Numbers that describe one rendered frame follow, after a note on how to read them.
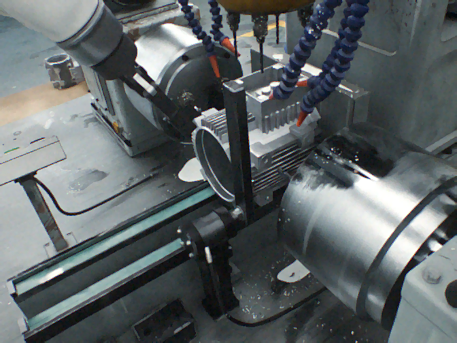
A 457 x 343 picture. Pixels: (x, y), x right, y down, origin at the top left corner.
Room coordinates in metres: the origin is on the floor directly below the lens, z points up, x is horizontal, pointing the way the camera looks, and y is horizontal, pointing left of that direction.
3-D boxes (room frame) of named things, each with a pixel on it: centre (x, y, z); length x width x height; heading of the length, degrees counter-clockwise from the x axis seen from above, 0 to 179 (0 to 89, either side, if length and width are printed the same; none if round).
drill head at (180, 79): (0.99, 0.11, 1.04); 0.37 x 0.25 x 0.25; 30
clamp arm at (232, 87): (0.50, -0.02, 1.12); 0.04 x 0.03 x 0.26; 120
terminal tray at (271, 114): (0.71, -0.10, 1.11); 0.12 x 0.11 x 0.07; 119
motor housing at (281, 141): (0.69, -0.06, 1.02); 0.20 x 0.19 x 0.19; 119
